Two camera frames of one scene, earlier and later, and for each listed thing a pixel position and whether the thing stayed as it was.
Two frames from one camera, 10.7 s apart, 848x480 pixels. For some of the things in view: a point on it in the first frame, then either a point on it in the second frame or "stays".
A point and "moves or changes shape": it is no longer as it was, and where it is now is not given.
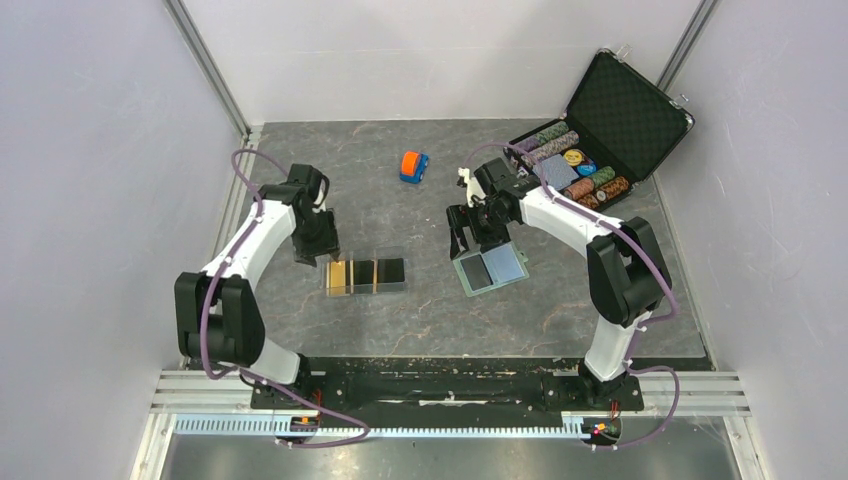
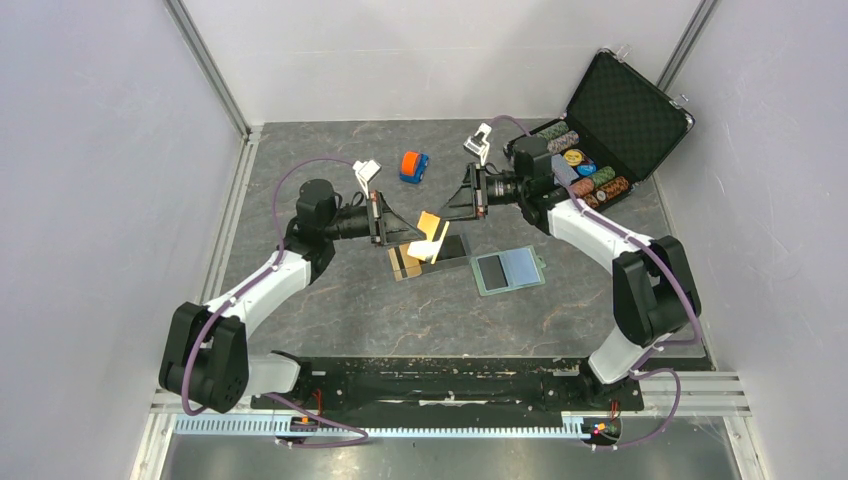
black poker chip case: (615, 128) stays
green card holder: (480, 272) moves or changes shape
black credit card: (476, 272) to (492, 272)
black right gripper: (459, 217) to (464, 205)
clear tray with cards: (367, 276) to (455, 249)
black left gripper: (328, 244) to (389, 228)
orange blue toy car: (413, 166) stays
